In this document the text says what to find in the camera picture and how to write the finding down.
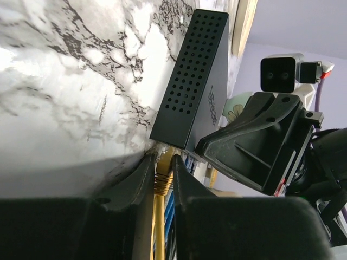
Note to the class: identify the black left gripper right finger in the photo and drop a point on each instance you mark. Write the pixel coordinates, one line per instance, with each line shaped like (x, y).
(212, 227)

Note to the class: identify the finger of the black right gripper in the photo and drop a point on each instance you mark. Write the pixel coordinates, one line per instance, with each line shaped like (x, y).
(254, 149)

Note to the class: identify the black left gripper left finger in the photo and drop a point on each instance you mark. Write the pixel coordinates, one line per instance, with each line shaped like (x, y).
(116, 224)

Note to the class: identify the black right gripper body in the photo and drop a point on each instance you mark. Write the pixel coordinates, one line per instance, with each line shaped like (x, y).
(311, 162)

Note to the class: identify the blue ethernet cable long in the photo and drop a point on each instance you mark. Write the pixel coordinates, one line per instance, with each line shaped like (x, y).
(169, 213)

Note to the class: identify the black network switch box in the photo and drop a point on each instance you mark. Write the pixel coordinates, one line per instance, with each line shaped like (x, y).
(193, 101)

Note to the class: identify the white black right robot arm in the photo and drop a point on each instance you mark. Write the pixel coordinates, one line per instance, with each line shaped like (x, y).
(328, 208)

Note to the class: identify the green floral bowl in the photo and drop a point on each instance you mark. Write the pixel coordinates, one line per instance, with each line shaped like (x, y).
(233, 108)

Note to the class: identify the pink and cream plate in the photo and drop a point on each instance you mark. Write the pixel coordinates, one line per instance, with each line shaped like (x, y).
(243, 23)

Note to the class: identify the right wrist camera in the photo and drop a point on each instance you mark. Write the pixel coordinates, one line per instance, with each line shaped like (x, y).
(284, 73)

